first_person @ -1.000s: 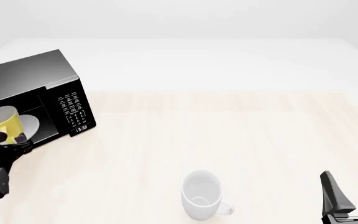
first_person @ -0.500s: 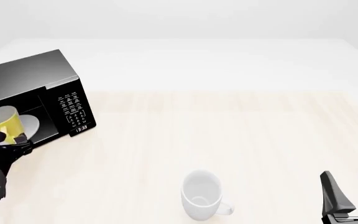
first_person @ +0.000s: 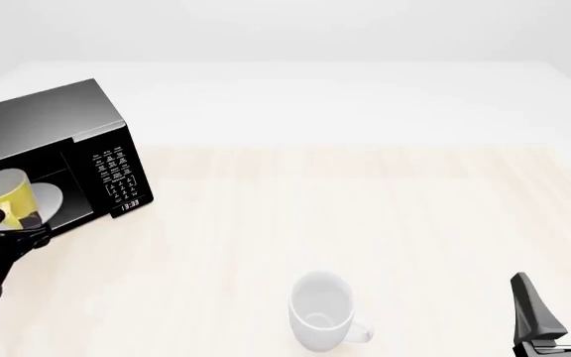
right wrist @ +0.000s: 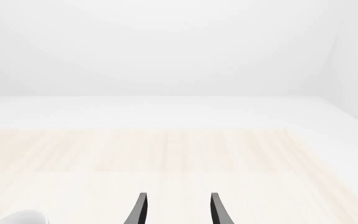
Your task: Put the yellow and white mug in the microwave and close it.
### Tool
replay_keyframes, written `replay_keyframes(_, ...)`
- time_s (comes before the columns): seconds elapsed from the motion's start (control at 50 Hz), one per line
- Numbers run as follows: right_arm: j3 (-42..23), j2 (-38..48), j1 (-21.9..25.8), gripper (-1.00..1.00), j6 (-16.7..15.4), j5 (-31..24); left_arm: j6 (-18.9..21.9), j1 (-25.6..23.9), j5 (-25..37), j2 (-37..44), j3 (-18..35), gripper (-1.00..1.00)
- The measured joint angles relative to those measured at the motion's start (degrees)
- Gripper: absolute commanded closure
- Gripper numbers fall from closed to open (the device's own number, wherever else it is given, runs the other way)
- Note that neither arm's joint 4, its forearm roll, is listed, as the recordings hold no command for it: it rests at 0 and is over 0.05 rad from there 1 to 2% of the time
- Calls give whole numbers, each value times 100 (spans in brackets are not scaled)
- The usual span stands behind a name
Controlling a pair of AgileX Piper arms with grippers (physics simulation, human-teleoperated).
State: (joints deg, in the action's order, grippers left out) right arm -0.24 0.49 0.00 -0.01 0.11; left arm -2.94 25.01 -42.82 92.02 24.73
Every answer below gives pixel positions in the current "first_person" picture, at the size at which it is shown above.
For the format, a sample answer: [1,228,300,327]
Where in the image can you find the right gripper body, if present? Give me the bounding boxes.
[512,332,571,357]

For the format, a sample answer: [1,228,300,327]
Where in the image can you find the yellow and white mug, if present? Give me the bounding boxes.
[0,167,40,230]

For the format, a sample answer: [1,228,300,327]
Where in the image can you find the black microwave oven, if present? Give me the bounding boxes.
[0,77,156,239]

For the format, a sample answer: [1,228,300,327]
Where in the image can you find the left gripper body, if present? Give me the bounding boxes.
[0,222,54,262]

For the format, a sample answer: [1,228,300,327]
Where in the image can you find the white round microwave turntable plate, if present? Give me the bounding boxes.
[0,181,64,232]

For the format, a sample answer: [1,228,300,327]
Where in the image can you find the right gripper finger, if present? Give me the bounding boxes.
[510,271,570,342]

